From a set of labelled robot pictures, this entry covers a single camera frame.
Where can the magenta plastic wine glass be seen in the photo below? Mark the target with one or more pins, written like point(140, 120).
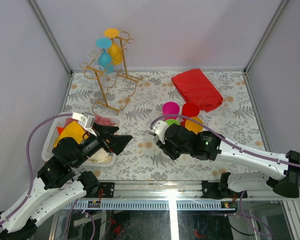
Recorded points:
point(170, 108)

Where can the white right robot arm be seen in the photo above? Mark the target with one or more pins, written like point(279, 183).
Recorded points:
point(278, 172)

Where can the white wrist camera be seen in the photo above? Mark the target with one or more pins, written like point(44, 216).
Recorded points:
point(159, 129)
point(86, 120)

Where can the white plastic basket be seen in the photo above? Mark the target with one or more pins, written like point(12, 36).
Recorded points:
point(52, 137)

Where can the red plastic wine glass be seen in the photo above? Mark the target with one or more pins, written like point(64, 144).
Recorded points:
point(190, 109)

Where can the pink crumpled cloth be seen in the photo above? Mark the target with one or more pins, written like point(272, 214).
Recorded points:
point(104, 121)

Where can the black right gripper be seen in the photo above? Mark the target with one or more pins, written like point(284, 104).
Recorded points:
point(165, 149)

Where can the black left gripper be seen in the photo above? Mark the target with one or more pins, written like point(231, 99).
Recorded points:
point(119, 142)

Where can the red folded cloth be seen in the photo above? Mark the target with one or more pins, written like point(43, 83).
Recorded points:
point(196, 88)

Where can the yellow cloth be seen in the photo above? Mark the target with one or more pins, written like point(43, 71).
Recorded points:
point(73, 130)

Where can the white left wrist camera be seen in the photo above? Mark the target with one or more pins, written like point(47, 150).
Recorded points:
point(86, 120)

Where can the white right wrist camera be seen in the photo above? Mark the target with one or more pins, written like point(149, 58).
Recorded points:
point(159, 129)

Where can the teal plastic wine glass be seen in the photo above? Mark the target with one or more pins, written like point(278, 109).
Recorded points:
point(105, 60)

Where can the grey cable duct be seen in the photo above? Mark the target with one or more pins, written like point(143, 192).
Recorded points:
point(182, 205)

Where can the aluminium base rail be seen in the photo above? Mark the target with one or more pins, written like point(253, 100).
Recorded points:
point(156, 190)

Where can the cream cloth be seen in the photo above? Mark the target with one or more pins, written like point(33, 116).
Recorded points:
point(101, 156)

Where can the green plastic wine glass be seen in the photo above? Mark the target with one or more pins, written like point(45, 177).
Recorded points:
point(172, 122)

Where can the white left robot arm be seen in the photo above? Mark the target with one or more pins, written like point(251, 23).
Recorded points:
point(47, 195)

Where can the orange plastic wine glass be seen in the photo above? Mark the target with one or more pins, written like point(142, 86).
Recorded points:
point(114, 51)
point(194, 124)

